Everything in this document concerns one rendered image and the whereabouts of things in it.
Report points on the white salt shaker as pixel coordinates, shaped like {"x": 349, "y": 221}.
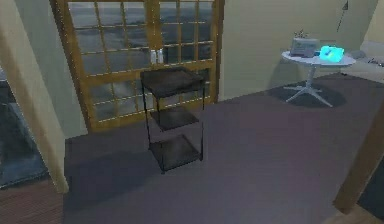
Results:
{"x": 160, "y": 56}
{"x": 153, "y": 56}

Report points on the white round pedestal table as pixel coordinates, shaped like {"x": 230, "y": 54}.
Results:
{"x": 313, "y": 63}

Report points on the pale bed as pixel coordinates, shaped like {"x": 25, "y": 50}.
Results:
{"x": 368, "y": 61}

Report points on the grey box with plant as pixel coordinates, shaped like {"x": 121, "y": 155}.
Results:
{"x": 303, "y": 46}

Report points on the glowing cyan object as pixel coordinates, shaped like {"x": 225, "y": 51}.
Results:
{"x": 331, "y": 54}

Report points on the black three-tier shelf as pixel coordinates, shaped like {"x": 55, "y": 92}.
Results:
{"x": 170, "y": 81}

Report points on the wooden framed glass window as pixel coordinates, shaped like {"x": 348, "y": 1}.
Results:
{"x": 113, "y": 50}

